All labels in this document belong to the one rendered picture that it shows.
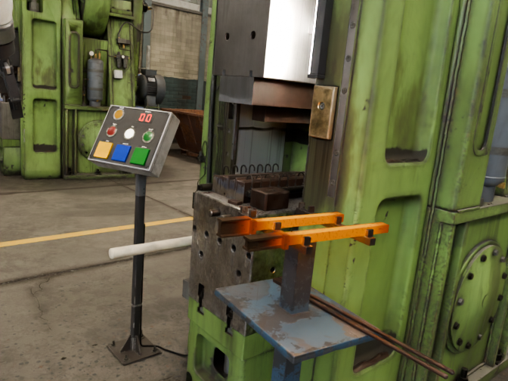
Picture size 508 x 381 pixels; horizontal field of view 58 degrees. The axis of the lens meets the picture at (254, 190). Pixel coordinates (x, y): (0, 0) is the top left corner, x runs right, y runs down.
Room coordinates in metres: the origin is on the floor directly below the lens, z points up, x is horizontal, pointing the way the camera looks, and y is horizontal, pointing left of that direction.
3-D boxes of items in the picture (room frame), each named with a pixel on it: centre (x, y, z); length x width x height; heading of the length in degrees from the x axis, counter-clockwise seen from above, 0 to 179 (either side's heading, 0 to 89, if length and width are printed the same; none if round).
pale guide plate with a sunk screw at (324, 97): (1.55, -0.20, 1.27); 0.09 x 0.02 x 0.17; 41
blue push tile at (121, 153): (1.96, 0.58, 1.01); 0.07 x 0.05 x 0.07; 66
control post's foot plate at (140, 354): (2.08, 0.53, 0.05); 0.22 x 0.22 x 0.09; 41
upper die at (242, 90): (1.84, -0.06, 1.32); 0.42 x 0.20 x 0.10; 131
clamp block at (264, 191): (1.61, -0.06, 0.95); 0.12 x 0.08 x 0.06; 131
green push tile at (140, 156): (1.92, 0.49, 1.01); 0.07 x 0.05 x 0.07; 66
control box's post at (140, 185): (2.07, 0.52, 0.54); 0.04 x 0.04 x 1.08; 41
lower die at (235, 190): (1.84, -0.06, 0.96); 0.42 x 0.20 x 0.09; 131
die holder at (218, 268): (1.81, -0.10, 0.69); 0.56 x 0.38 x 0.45; 131
